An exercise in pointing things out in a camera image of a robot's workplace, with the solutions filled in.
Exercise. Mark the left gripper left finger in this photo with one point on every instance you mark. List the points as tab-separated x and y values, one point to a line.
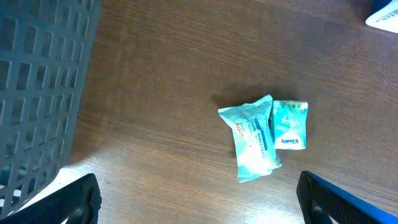
78	202

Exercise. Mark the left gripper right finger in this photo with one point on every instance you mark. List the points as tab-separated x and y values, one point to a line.
323	202

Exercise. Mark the small teal tissue pack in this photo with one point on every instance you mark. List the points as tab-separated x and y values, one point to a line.
288	124

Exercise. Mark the teal wet wipes pack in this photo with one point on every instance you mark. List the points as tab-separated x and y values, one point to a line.
255	151

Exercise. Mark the white barcode scanner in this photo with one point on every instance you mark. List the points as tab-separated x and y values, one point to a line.
384	15

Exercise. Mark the grey plastic mesh basket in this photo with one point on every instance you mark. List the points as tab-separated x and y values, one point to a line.
45	52

